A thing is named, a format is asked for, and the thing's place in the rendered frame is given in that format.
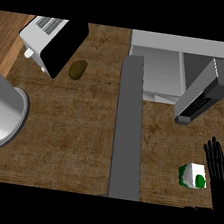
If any grey metal pot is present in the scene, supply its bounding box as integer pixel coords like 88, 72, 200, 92
0, 65, 36, 154

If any grey microwave door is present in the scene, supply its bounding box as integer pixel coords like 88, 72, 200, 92
103, 53, 160, 203

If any brown potato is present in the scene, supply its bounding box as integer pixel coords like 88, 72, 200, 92
67, 58, 89, 82

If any grey microwave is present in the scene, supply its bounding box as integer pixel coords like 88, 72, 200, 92
119, 29, 224, 132

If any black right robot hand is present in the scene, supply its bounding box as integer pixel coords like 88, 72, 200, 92
184, 134, 224, 215

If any white and green milk carton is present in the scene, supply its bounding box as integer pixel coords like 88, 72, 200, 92
175, 161, 210, 191

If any white toaster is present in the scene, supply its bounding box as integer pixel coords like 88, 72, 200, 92
13, 14, 91, 83

